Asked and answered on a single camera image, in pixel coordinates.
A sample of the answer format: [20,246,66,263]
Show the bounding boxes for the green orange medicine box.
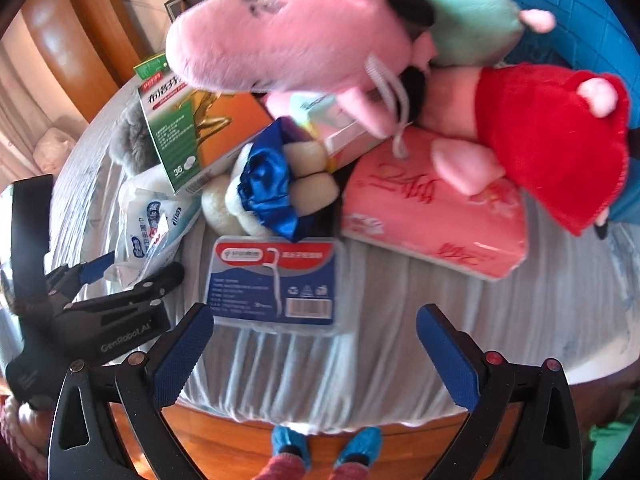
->
[134,53,272,195]

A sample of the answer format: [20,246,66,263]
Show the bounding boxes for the pig plush red dress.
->
[412,63,630,236]

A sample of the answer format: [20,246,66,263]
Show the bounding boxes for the pig plush orange dress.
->
[165,0,445,139]

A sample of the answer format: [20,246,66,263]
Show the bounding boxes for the pastel tissue pack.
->
[262,92,381,172]

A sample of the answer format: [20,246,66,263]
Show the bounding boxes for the pig plush teal shirt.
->
[427,0,556,67]

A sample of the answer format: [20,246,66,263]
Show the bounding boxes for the white wet wipes pack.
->
[105,165,201,289]

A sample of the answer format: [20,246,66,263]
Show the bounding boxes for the grey furry plush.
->
[108,99,160,177]

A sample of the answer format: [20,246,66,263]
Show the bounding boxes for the blue shoe cover right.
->
[335,427,383,467]

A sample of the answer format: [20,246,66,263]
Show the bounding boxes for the blue shoe cover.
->
[335,427,383,467]
[271,426,311,470]

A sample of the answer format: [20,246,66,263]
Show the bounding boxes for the blue dental floss box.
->
[204,236,345,337]

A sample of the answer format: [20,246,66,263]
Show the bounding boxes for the blue shoe cover left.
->
[271,426,311,470]

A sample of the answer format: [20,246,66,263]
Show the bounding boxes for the white plush blue bow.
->
[201,117,340,243]

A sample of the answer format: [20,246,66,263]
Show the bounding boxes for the pink tissue pack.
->
[342,127,528,281]

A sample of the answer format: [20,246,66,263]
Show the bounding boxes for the blue plastic crate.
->
[506,0,639,128]

